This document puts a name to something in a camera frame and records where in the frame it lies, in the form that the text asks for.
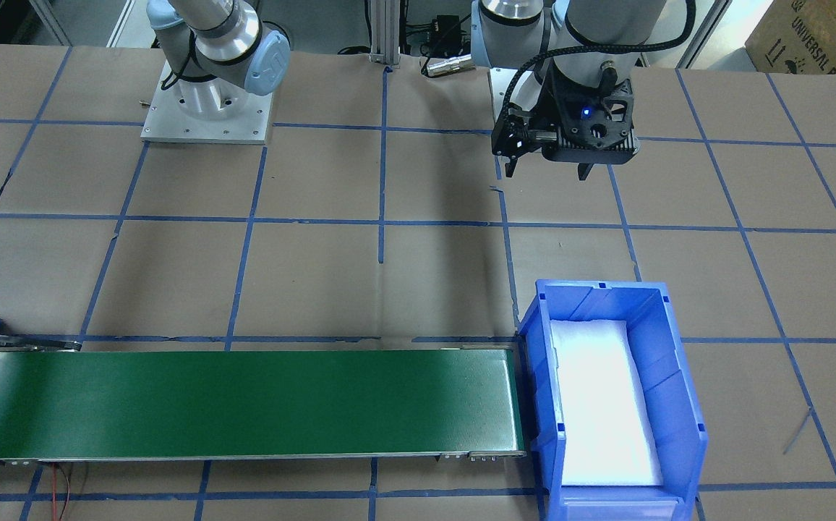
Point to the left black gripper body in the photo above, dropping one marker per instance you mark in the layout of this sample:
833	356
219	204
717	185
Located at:
553	106

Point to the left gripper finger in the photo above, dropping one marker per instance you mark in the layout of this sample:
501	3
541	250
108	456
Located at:
583	170
510	166

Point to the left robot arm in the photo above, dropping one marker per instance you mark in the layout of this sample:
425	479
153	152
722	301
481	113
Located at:
594	43

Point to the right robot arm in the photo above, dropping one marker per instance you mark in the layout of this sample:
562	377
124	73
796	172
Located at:
219	53

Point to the silver cylinder connector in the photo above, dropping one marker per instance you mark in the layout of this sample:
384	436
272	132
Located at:
451	65

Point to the black power adapter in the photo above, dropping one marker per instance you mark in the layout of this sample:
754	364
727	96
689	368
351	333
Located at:
445	30

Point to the cardboard box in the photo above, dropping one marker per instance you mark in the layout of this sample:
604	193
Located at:
797	37

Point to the white foam pad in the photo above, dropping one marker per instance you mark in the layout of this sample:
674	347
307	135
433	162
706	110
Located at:
609	439

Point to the blue bin with foam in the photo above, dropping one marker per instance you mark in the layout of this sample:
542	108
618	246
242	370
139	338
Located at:
678	427

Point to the green conveyor belt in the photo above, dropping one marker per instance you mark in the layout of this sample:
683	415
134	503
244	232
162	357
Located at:
170	406

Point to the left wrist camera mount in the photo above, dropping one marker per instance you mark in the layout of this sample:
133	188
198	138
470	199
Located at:
592	126

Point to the aluminium frame post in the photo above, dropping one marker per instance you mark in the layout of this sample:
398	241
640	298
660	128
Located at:
385	29

